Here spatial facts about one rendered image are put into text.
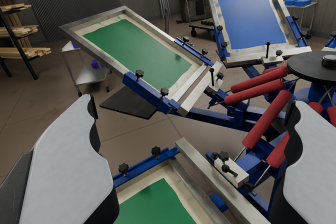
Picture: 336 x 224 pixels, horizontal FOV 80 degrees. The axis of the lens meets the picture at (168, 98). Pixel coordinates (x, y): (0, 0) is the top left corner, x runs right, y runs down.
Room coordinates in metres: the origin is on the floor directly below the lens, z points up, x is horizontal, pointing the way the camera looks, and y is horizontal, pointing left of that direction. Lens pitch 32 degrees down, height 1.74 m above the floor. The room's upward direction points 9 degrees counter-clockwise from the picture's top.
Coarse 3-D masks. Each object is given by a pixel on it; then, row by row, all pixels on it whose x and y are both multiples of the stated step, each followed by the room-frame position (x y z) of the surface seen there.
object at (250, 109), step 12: (288, 84) 1.04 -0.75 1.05; (264, 96) 1.09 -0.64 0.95; (228, 108) 0.92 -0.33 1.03; (240, 108) 0.87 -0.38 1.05; (252, 108) 0.89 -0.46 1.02; (264, 108) 0.88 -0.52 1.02; (240, 120) 0.85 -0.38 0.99; (252, 120) 0.86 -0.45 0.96; (264, 144) 0.60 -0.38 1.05; (276, 144) 0.61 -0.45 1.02; (264, 168) 0.51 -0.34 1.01; (276, 168) 0.51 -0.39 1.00
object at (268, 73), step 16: (256, 80) 0.92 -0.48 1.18; (272, 80) 0.88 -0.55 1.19; (288, 80) 0.76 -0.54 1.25; (240, 96) 0.85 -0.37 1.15; (256, 96) 0.81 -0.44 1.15; (288, 96) 0.69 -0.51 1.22; (272, 112) 0.66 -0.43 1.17; (320, 112) 0.58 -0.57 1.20; (256, 128) 0.64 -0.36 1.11; (272, 160) 0.50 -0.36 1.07
